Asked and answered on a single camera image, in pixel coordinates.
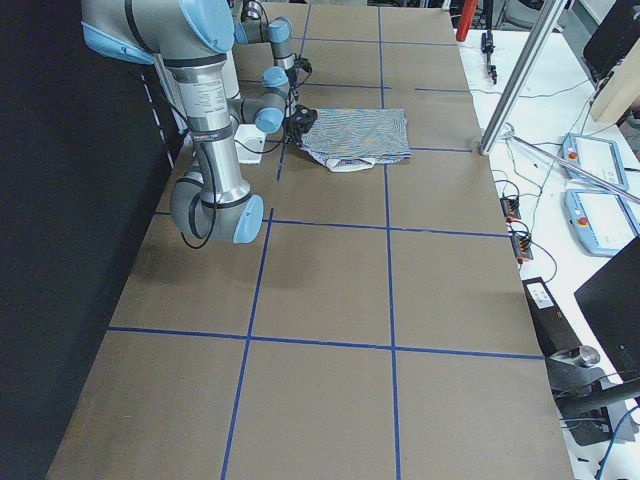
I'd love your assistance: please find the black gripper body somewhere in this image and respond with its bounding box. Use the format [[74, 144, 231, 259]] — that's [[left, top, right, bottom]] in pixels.
[[285, 117, 310, 146]]

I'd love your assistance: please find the navy white striped polo shirt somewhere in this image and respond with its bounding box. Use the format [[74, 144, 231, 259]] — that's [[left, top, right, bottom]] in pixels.
[[299, 108, 411, 173]]

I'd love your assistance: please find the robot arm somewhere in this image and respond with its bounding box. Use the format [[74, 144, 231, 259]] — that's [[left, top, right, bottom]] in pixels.
[[234, 1, 296, 84], [82, 1, 317, 244]]

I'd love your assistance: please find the red cylinder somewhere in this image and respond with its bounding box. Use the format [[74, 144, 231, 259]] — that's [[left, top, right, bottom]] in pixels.
[[456, 0, 479, 42]]

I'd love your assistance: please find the orange black connector block far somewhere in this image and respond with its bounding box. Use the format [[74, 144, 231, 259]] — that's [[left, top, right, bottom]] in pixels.
[[499, 190, 522, 223]]

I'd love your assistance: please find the orange black connector block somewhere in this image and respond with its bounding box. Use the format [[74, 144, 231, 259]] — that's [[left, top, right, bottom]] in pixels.
[[507, 220, 533, 265], [499, 190, 522, 223]]

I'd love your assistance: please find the orange black connector block near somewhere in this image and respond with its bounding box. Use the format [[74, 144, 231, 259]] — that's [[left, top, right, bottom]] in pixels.
[[507, 220, 533, 265]]

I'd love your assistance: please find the metal rod with hook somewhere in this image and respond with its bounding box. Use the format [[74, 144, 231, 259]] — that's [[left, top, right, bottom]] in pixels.
[[499, 123, 640, 204]]

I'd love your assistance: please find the blue teach pendant far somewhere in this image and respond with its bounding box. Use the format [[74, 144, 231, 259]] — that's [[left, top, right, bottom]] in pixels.
[[561, 133, 629, 191]]

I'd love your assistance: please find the blue teach pendant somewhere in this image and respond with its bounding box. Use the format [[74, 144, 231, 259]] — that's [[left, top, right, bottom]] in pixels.
[[563, 189, 639, 257], [561, 133, 629, 191]]

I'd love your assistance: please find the blue teach pendant near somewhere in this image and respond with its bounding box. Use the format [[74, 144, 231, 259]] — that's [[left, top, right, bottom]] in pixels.
[[563, 189, 639, 257]]

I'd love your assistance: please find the black labelled box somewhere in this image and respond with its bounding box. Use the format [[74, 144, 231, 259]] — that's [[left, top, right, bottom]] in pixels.
[[522, 277, 582, 357]]

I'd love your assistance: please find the black monitor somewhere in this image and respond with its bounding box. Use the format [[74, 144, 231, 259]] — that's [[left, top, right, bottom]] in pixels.
[[574, 238, 639, 378]]

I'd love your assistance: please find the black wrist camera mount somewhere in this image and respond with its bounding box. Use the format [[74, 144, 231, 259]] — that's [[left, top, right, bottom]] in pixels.
[[291, 104, 318, 130], [294, 57, 313, 74]]

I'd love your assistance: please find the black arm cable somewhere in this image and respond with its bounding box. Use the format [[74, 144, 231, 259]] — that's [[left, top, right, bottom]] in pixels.
[[292, 57, 314, 99], [179, 94, 301, 249]]

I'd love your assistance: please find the aluminium frame post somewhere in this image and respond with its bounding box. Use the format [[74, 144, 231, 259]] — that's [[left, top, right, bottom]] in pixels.
[[478, 0, 566, 156]]

